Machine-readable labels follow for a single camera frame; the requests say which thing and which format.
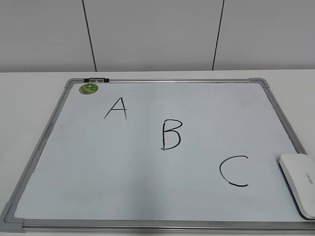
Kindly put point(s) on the black marker clip holder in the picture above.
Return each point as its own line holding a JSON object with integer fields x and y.
{"x": 96, "y": 80}

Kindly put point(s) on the round green magnet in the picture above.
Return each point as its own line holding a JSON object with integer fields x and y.
{"x": 88, "y": 89}

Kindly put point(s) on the white rectangular whiteboard eraser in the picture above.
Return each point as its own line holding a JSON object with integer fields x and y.
{"x": 299, "y": 171}

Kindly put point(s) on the white magnetic whiteboard grey frame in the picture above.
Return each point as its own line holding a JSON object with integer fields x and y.
{"x": 160, "y": 155}

